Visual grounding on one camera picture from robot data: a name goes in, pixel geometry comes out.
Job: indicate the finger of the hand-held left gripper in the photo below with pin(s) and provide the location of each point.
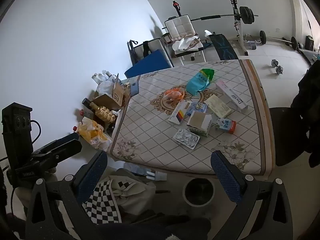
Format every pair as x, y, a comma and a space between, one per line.
65, 138
67, 148

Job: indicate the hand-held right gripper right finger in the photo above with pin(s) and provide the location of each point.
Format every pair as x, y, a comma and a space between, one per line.
225, 177

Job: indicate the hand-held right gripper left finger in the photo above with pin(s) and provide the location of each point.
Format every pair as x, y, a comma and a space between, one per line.
93, 172

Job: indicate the round white trash bin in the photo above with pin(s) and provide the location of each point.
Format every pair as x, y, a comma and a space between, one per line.
198, 192

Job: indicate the small blue and red milk carton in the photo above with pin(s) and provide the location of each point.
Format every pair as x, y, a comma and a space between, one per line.
226, 125

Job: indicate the silver blister pack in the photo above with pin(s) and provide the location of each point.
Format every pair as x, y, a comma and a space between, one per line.
187, 138

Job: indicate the cardboard carton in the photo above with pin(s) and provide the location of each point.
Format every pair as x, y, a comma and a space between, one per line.
197, 121

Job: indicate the cream box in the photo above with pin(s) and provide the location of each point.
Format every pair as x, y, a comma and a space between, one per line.
217, 105

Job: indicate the blue cartoon plastic wrapper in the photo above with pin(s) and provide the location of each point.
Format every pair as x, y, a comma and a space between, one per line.
198, 108

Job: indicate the white medicine box colour stripes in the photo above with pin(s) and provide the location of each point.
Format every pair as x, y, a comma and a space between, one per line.
178, 113

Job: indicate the long white and pink box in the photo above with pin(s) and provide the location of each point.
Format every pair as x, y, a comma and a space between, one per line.
232, 96

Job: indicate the red-capped bottle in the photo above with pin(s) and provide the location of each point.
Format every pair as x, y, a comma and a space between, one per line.
75, 128

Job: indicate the yellow plastic bag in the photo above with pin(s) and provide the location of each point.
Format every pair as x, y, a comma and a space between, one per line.
92, 131

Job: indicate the black and white checkered cloth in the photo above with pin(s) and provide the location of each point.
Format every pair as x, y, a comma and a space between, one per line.
105, 205

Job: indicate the dark glass bottle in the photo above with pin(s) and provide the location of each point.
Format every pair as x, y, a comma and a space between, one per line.
87, 103

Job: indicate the gold grenade-shaped bottle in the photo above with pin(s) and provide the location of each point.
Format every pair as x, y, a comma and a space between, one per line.
103, 112

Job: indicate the beige cloth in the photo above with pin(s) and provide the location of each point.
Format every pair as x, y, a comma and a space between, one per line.
135, 192

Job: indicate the wooden table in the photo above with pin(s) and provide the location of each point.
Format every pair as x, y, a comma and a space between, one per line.
268, 142

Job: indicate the light blue packet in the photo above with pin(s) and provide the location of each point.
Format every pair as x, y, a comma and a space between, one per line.
150, 173

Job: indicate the white plastic bag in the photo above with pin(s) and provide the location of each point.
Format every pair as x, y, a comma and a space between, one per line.
105, 87

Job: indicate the brown cardboard box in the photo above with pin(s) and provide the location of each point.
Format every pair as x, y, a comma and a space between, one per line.
117, 95

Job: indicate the clear plastic bottle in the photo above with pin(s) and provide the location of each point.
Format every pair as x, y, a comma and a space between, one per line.
108, 75
96, 77

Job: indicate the small blue box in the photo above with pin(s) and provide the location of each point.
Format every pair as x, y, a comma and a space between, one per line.
135, 88

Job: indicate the orange plastic bag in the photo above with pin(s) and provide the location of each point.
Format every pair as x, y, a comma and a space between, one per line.
175, 93

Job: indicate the blue and green rice bag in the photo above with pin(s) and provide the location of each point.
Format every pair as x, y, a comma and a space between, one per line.
197, 83

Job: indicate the blue exercise mat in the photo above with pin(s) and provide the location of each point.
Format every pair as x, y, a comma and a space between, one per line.
150, 65

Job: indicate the chrome dumbbell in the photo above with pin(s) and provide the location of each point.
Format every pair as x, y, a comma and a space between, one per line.
277, 67

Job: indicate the dark weight bench pad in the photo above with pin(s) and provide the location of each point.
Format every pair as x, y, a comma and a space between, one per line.
222, 47

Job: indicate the beige cloth bag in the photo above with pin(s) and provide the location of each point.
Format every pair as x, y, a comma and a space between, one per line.
186, 43

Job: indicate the short barbell with black plates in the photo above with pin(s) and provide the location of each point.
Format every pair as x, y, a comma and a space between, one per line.
262, 35

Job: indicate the white barbell rack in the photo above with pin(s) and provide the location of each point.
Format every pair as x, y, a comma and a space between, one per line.
236, 27

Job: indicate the white padded chair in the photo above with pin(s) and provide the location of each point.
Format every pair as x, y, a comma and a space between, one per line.
178, 26

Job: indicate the black case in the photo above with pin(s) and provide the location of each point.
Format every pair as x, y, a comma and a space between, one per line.
310, 42

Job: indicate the long barbell with black plates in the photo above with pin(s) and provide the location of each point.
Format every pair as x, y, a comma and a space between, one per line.
246, 15

